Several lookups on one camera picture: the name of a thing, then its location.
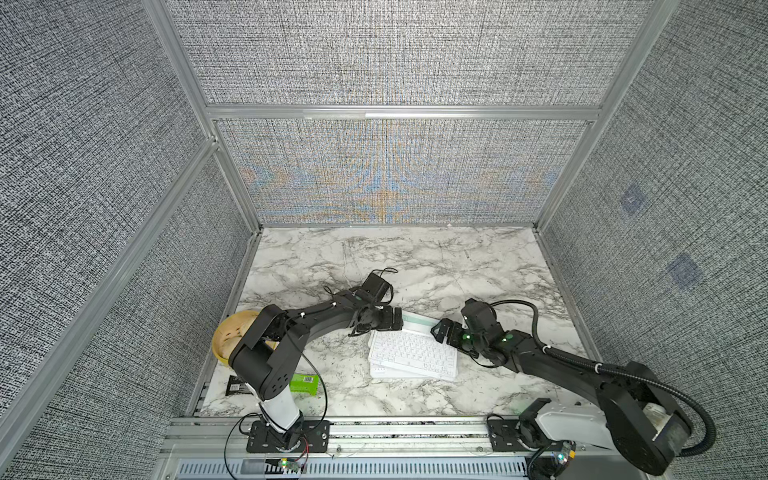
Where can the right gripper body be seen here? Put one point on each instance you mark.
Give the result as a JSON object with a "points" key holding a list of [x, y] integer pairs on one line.
{"points": [[460, 339]]}

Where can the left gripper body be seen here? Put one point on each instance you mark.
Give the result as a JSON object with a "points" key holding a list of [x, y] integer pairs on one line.
{"points": [[382, 319]]}

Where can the white keyboard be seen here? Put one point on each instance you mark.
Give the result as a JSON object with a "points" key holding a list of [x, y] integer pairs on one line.
{"points": [[414, 354]]}

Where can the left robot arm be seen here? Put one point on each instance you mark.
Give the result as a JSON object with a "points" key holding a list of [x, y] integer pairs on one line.
{"points": [[269, 352]]}

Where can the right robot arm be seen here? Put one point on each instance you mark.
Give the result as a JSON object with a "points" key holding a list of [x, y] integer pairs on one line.
{"points": [[629, 410]]}

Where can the green snack packet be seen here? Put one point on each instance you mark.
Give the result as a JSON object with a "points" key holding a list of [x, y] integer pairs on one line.
{"points": [[305, 384]]}

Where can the yellow bowl with buns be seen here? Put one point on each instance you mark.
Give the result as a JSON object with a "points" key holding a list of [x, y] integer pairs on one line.
{"points": [[230, 332]]}

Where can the black snack packet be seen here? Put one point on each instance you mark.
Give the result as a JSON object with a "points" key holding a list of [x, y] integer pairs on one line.
{"points": [[236, 386]]}

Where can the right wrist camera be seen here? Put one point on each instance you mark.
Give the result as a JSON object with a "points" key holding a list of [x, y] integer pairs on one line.
{"points": [[480, 318]]}

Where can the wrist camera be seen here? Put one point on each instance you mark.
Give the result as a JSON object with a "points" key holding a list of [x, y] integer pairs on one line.
{"points": [[376, 290], [480, 318]]}

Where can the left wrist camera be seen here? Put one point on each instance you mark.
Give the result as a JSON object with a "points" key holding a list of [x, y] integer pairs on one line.
{"points": [[376, 290]]}

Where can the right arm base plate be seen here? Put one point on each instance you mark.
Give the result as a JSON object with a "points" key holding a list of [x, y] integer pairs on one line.
{"points": [[504, 436]]}

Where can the aluminium front rail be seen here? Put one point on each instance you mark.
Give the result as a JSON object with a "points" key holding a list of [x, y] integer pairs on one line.
{"points": [[349, 436]]}

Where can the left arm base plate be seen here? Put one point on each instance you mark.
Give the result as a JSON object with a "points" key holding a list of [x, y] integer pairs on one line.
{"points": [[312, 436]]}

